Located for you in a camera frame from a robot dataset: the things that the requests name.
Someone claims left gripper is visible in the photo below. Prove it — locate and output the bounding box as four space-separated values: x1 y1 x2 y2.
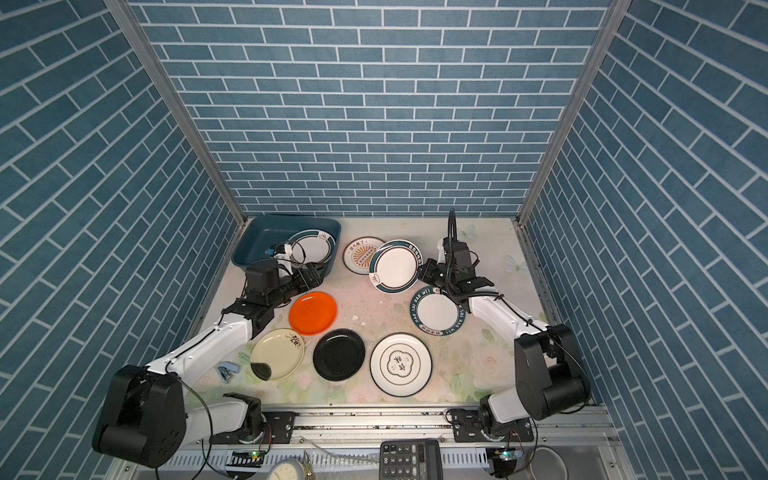
265 261 328 310

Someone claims white plate green red rim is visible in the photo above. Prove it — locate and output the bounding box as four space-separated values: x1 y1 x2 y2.
287 229 336 265

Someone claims white plate teal lettered rim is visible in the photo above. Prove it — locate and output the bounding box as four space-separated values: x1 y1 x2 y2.
409 287 466 336

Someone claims large white plate teal rim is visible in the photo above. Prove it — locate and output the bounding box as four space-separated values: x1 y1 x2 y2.
368 239 423 294

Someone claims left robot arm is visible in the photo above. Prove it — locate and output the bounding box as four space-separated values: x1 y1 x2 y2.
92 259 328 468

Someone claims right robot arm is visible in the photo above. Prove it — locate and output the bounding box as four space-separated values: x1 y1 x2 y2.
418 233 591 434

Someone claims teal plastic bin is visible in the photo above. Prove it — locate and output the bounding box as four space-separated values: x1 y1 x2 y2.
232 214 341 278

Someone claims orange plastic plate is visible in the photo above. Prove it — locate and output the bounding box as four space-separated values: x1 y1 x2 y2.
289 292 337 336

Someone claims white plate orange sunburst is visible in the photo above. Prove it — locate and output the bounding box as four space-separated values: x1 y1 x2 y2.
342 236 385 275

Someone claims cream plate with dark spot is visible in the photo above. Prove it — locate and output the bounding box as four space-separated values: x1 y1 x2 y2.
250 329 305 381

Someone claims black round plate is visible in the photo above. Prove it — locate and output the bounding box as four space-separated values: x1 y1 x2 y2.
313 329 365 382

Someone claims white plate cloud outline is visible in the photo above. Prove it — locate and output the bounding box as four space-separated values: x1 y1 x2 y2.
369 333 433 398

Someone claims small blue clip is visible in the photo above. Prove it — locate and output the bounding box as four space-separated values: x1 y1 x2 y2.
215 362 241 384

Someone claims right green circuit board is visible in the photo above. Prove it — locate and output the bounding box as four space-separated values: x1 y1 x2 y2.
486 447 524 470

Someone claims green circuit board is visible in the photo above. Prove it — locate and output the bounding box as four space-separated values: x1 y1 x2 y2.
486 447 524 470
226 451 265 470

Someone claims left green circuit board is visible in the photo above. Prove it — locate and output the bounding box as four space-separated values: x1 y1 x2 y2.
226 451 265 470

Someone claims black calculator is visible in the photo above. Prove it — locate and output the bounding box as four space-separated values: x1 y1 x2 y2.
378 439 443 480

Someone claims round white clock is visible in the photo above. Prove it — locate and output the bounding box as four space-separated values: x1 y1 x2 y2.
267 459 311 480

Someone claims round grey bowl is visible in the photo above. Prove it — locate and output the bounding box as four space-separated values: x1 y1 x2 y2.
527 446 569 480

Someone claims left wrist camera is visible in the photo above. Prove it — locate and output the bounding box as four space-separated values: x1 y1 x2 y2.
268 243 294 268

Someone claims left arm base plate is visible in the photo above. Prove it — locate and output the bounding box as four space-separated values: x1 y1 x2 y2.
210 411 296 445

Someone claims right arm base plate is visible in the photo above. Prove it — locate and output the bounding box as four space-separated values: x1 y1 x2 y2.
444 408 535 443

